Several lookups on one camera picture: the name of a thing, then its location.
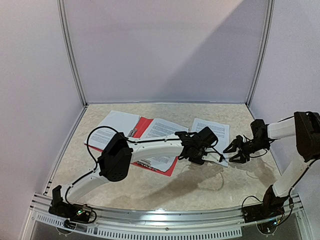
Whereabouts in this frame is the stack of printed papers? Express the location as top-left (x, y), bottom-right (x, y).
top-left (190, 118), bottom-right (230, 168)

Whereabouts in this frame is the printed paper sheet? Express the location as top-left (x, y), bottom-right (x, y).
top-left (134, 117), bottom-right (189, 176)
top-left (88, 110), bottom-right (140, 151)

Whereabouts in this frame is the red file folder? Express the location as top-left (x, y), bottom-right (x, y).
top-left (84, 111), bottom-right (184, 177)

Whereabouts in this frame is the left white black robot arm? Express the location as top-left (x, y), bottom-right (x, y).
top-left (52, 127), bottom-right (219, 217)

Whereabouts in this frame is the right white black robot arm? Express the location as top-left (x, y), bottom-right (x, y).
top-left (223, 111), bottom-right (320, 218)

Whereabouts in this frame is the metal clip top of folder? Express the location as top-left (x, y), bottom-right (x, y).
top-left (134, 160), bottom-right (155, 171)

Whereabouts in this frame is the metal clip folder spine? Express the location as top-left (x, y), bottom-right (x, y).
top-left (127, 128), bottom-right (138, 138)

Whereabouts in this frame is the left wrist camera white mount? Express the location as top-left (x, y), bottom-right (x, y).
top-left (213, 150), bottom-right (225, 163)

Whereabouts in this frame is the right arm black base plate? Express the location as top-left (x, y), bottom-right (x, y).
top-left (241, 203), bottom-right (285, 223)

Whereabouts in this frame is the aluminium front rail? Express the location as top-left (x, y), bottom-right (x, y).
top-left (22, 193), bottom-right (313, 240)

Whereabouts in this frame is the right aluminium frame post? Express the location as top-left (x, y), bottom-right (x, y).
top-left (245, 0), bottom-right (275, 109)

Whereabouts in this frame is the aluminium frame post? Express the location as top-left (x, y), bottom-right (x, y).
top-left (245, 0), bottom-right (275, 109)
top-left (57, 0), bottom-right (88, 108)

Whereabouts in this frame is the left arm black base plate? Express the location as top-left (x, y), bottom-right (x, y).
top-left (48, 185), bottom-right (97, 224)

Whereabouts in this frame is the left aluminium frame post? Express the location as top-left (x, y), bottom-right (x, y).
top-left (57, 0), bottom-right (88, 108)

